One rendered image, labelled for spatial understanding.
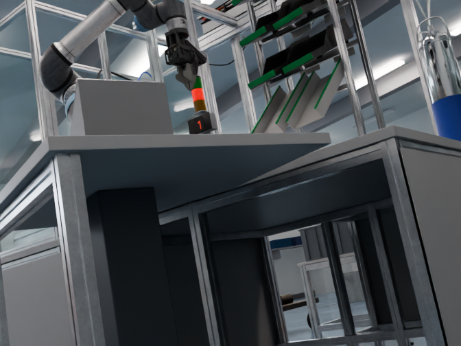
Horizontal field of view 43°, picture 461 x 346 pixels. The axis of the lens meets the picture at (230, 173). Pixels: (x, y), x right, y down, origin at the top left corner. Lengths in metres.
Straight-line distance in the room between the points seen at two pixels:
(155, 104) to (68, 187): 0.56
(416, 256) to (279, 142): 0.47
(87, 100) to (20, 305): 1.47
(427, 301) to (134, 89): 0.93
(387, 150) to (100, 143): 0.77
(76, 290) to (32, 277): 1.64
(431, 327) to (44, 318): 1.67
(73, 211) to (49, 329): 1.57
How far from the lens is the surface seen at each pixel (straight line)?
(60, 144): 1.14
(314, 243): 4.14
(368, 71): 2.16
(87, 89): 1.57
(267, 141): 1.36
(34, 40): 2.88
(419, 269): 1.56
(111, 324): 1.54
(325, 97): 1.90
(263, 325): 3.40
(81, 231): 1.13
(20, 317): 2.85
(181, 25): 2.12
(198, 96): 2.47
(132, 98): 1.61
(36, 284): 2.72
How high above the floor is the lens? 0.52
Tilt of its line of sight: 11 degrees up
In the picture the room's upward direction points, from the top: 11 degrees counter-clockwise
